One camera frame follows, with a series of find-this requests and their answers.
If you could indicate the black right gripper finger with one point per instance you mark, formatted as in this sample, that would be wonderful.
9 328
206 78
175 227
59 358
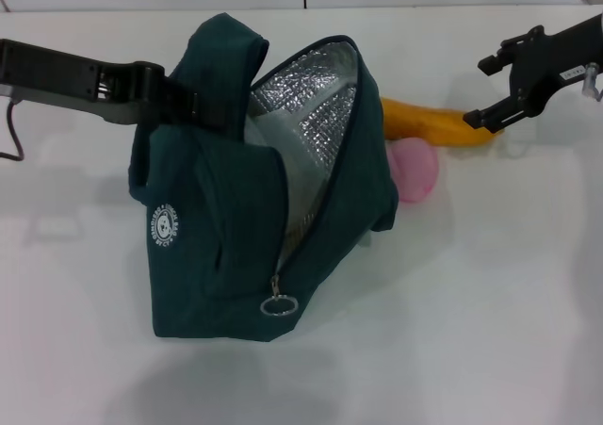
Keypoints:
511 45
504 111

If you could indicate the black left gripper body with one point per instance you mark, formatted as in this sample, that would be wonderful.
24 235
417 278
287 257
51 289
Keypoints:
56 69

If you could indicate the yellow banana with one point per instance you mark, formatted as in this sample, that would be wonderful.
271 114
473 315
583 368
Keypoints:
424 128

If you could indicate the pink toy peach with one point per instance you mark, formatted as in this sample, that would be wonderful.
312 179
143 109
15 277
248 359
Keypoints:
414 170

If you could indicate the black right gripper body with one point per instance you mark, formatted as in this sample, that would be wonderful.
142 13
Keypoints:
560 53

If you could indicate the dark teal insulated lunch bag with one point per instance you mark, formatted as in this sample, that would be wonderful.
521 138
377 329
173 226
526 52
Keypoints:
212 255

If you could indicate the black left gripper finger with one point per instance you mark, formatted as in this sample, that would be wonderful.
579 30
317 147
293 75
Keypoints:
188 102

